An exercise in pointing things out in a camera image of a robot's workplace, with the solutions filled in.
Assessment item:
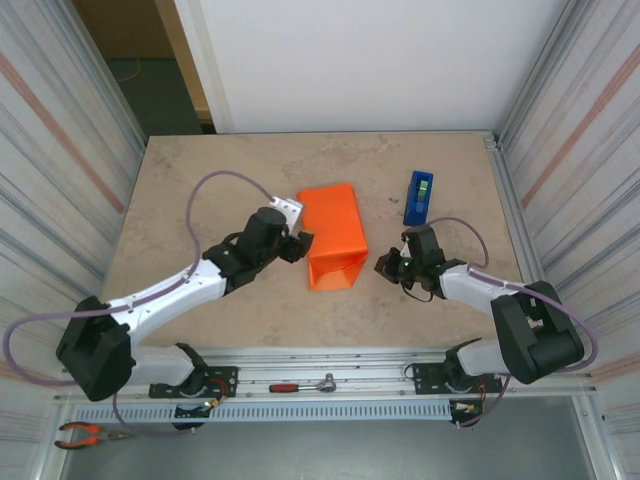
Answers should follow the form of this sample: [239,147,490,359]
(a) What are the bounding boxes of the orange wrapping paper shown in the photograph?
[295,182,370,292]

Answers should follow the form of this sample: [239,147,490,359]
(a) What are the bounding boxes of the blue tape dispenser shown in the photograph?
[402,170,435,227]

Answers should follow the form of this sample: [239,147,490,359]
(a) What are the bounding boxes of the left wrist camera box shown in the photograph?
[268,196,305,234]

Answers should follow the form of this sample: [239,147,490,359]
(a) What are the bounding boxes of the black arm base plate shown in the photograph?
[412,360,504,396]
[148,366,239,400]

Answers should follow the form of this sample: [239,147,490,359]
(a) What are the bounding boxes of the aluminium rail frame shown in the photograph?
[59,349,599,401]

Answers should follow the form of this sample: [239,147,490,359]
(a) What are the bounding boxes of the red-handled ratchet wrench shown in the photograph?
[268,372,339,394]

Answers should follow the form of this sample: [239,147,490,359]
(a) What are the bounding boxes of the red black power wires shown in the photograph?
[202,377,231,409]
[452,384,489,416]

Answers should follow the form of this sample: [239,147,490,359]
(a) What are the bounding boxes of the white slotted cable duct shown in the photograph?
[73,399,454,424]

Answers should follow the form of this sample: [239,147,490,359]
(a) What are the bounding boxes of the brown wooden door frame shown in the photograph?
[152,0,217,135]

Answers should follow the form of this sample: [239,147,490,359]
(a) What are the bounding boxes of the thin orange floor cable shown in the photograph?
[117,58,141,84]

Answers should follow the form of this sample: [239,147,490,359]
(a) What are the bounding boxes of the orange-handled pliers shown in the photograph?
[53,422,126,450]

